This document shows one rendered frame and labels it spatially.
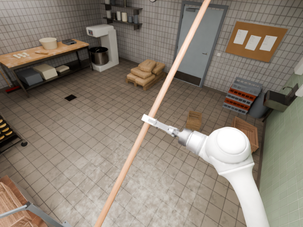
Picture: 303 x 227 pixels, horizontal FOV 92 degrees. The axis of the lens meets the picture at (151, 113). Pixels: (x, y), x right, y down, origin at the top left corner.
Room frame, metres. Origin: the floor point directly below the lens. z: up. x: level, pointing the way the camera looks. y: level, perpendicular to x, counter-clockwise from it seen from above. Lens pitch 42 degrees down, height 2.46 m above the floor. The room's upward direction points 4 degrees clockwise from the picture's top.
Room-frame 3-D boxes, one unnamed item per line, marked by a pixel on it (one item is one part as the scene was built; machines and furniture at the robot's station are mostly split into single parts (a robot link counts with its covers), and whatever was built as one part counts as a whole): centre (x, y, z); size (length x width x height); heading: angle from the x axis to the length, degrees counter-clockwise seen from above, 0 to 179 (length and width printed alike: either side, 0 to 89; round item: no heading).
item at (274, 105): (2.54, -2.50, 0.69); 0.46 x 0.36 x 0.94; 149
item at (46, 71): (3.90, 3.19, 0.35); 0.50 x 0.36 x 0.24; 60
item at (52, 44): (4.31, 3.03, 1.01); 0.43 x 0.43 x 0.21
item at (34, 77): (3.54, 3.41, 0.35); 0.50 x 0.36 x 0.24; 59
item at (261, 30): (3.79, -2.24, 1.55); 1.04 x 0.02 x 0.74; 59
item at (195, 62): (4.46, -1.07, 1.08); 1.14 x 0.09 x 2.16; 59
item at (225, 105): (3.29, -2.29, 0.08); 0.60 x 0.40 x 0.15; 61
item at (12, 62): (4.14, 3.04, 0.45); 2.20 x 0.80 x 0.90; 149
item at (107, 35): (5.29, 1.88, 0.66); 1.00 x 0.66 x 1.32; 149
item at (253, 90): (3.28, -2.29, 0.68); 0.60 x 0.40 x 0.15; 59
